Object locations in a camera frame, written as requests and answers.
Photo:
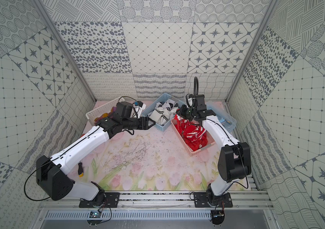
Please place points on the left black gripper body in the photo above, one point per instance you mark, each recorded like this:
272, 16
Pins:
144, 123

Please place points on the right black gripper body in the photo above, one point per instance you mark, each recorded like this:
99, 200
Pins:
187, 113

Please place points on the purple striped sock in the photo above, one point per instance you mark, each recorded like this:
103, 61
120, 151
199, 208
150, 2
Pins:
113, 108

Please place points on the maroon purple toe sock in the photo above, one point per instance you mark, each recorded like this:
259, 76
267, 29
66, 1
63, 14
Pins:
101, 117

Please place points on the red santa striped sock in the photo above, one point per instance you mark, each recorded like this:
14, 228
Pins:
193, 135

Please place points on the white sock black pattern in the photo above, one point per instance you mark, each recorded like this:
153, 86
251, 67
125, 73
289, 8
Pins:
170, 106

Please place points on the white sock black stripes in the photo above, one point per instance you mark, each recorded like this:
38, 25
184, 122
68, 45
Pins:
160, 115

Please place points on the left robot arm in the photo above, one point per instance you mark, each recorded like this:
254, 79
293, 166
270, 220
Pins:
52, 172

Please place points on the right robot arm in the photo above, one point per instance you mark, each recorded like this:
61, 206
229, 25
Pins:
234, 161

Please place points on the white plastic basket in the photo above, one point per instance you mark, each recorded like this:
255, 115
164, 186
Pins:
101, 108

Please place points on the pink plastic basket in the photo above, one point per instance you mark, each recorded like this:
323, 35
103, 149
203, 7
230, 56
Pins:
211, 142

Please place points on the blue plastic basket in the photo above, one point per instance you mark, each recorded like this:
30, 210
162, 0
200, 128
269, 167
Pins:
164, 97

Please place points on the clear plastic tool box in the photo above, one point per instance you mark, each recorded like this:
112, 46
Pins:
223, 116

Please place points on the black yellow screwdriver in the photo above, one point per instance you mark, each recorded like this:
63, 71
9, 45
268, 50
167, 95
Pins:
80, 170

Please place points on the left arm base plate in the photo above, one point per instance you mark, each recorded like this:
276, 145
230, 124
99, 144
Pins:
109, 199

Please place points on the aluminium mounting rail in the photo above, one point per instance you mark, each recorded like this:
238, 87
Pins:
166, 200

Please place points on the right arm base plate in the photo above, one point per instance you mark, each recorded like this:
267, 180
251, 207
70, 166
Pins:
204, 200

